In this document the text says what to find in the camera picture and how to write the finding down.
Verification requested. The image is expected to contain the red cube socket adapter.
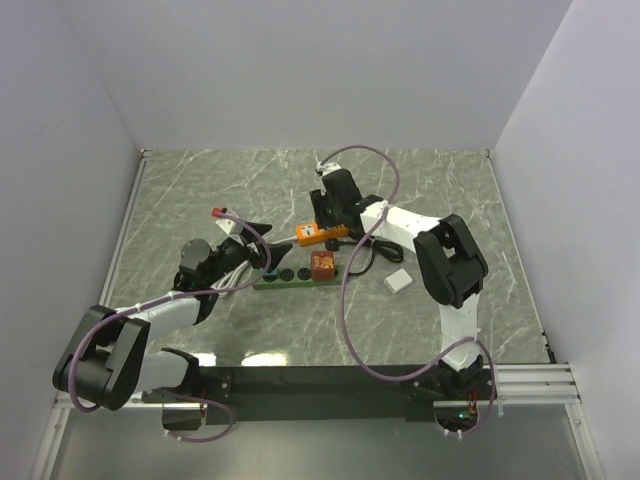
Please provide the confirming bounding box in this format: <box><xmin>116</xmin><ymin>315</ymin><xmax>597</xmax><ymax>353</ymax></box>
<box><xmin>310</xmin><ymin>250</ymin><xmax>336</xmax><ymax>282</ymax></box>

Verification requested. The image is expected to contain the green power strip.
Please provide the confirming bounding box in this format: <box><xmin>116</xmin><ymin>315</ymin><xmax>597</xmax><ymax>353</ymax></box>
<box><xmin>252</xmin><ymin>265</ymin><xmax>344</xmax><ymax>290</ymax></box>

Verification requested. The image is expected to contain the black power cable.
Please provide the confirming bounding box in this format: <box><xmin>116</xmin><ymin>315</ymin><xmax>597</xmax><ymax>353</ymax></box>
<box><xmin>339</xmin><ymin>237</ymin><xmax>405</xmax><ymax>277</ymax></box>

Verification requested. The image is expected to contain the purple cable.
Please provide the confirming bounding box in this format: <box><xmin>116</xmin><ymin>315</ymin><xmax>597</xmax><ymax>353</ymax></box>
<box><xmin>69</xmin><ymin>212</ymin><xmax>274</xmax><ymax>443</ymax></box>
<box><xmin>319</xmin><ymin>144</ymin><xmax>497</xmax><ymax>436</ymax></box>

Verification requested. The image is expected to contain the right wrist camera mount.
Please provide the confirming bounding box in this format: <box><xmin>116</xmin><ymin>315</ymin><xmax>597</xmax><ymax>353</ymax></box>
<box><xmin>315</xmin><ymin>162</ymin><xmax>342</xmax><ymax>177</ymax></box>

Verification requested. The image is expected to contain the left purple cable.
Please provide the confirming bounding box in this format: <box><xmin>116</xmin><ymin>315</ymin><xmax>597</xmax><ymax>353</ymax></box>
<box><xmin>69</xmin><ymin>212</ymin><xmax>274</xmax><ymax>443</ymax></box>

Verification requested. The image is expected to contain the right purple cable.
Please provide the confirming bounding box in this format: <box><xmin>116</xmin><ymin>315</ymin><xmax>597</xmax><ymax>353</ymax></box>
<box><xmin>319</xmin><ymin>144</ymin><xmax>497</xmax><ymax>436</ymax></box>

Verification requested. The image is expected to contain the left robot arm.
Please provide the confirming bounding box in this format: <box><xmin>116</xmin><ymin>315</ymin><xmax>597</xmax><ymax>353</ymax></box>
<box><xmin>52</xmin><ymin>223</ymin><xmax>293</xmax><ymax>411</ymax></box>

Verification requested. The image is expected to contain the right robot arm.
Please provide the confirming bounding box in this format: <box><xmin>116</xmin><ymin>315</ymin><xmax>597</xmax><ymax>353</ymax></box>
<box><xmin>310</xmin><ymin>163</ymin><xmax>489</xmax><ymax>399</ymax></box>

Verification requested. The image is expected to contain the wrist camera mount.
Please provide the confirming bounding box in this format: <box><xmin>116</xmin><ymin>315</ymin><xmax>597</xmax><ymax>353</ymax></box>
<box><xmin>211</xmin><ymin>207</ymin><xmax>244</xmax><ymax>237</ymax></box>
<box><xmin>315</xmin><ymin>162</ymin><xmax>342</xmax><ymax>177</ymax></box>

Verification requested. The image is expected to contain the aluminium frame rail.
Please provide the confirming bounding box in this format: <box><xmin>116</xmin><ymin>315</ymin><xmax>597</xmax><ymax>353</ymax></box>
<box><xmin>433</xmin><ymin>362</ymin><xmax>582</xmax><ymax>407</ymax></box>

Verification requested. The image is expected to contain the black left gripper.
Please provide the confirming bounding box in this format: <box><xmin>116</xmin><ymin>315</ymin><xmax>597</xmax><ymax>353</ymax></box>
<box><xmin>205</xmin><ymin>222</ymin><xmax>292</xmax><ymax>286</ymax></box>

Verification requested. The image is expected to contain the teal plug in strip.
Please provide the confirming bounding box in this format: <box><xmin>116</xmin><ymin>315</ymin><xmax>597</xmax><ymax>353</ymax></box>
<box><xmin>262</xmin><ymin>269</ymin><xmax>278</xmax><ymax>282</ymax></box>

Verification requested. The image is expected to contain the orange power strip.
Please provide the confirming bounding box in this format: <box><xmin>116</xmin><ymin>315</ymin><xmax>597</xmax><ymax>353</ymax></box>
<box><xmin>296</xmin><ymin>221</ymin><xmax>349</xmax><ymax>247</ymax></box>

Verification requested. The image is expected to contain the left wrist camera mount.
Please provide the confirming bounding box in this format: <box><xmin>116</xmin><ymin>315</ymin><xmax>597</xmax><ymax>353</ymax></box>
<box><xmin>211</xmin><ymin>207</ymin><xmax>244</xmax><ymax>237</ymax></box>

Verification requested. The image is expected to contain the white charger plug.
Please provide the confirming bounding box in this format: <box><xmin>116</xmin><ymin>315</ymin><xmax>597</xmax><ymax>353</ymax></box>
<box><xmin>384</xmin><ymin>269</ymin><xmax>413</xmax><ymax>294</ymax></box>

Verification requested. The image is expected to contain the black base beam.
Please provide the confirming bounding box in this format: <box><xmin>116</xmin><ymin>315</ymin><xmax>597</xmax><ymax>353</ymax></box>
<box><xmin>140</xmin><ymin>363</ymin><xmax>504</xmax><ymax>432</ymax></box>

